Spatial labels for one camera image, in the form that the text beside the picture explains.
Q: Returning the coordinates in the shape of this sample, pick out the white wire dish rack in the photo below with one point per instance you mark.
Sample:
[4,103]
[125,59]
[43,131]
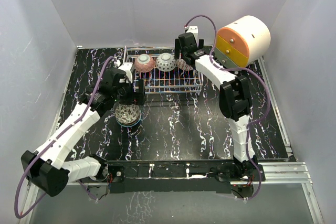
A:
[157,81]

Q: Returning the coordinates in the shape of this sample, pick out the pink floral bowl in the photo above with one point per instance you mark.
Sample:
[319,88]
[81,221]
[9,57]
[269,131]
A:
[127,112]
[144,63]

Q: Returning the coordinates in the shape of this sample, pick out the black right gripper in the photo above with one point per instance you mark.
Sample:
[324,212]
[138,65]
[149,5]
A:
[177,50]

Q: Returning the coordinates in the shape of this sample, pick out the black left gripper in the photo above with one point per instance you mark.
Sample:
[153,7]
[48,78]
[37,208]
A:
[133,99]

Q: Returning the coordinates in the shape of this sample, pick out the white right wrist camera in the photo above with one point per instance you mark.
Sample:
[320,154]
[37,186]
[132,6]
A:
[193,30]

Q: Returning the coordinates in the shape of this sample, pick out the round white mini drawer cabinet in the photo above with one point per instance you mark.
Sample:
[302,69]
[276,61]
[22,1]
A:
[242,42]

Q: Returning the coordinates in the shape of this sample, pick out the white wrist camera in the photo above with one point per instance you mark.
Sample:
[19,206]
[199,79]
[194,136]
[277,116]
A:
[193,30]
[128,68]

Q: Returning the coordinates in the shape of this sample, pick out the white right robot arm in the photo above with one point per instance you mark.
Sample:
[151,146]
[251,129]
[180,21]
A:
[234,93]

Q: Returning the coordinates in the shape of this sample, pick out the aluminium rail frame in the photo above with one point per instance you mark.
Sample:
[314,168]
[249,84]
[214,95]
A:
[275,172]

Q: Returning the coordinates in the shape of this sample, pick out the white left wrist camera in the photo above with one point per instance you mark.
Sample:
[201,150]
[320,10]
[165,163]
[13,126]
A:
[128,68]

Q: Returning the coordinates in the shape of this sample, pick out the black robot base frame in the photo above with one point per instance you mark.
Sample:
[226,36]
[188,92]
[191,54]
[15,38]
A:
[218,175]

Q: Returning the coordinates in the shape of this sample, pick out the white bowl red lattice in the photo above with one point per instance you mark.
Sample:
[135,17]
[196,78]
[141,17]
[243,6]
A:
[181,64]

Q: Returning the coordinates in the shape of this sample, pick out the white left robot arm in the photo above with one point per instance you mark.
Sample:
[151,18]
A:
[47,167]

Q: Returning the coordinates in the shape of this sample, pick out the white bowl brown diamonds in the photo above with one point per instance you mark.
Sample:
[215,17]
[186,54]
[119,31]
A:
[165,62]

